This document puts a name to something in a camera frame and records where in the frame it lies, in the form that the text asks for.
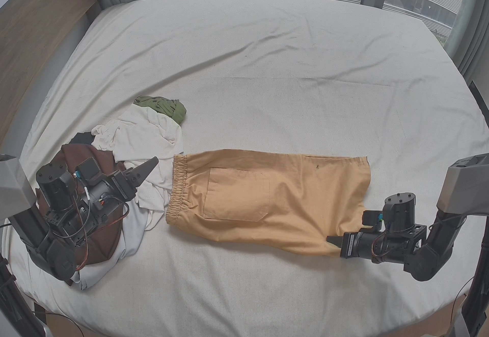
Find pale white garment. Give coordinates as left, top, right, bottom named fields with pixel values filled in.
left=71, top=205, right=161, bottom=291

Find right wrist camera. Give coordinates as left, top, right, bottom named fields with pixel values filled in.
left=362, top=210, right=384, bottom=232

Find black garment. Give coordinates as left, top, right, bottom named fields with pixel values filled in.
left=70, top=132, right=96, bottom=147

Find brown garment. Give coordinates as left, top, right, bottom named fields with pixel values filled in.
left=36, top=144, right=128, bottom=271

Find green garment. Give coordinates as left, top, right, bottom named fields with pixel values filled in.
left=134, top=96, right=187, bottom=125

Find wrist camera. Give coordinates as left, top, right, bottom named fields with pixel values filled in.
left=362, top=210, right=384, bottom=232
left=74, top=157, right=103, bottom=182

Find tan shorts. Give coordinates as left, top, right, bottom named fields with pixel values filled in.
left=165, top=150, right=372, bottom=257

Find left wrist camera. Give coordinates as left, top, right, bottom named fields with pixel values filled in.
left=74, top=157, right=103, bottom=182

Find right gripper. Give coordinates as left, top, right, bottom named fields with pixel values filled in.
left=340, top=231, right=384, bottom=262

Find bed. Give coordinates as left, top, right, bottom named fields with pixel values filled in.
left=0, top=0, right=489, bottom=337

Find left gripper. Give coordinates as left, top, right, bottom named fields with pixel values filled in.
left=91, top=170, right=140, bottom=211

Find cream garment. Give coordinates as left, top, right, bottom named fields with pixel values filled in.
left=92, top=105, right=186, bottom=212

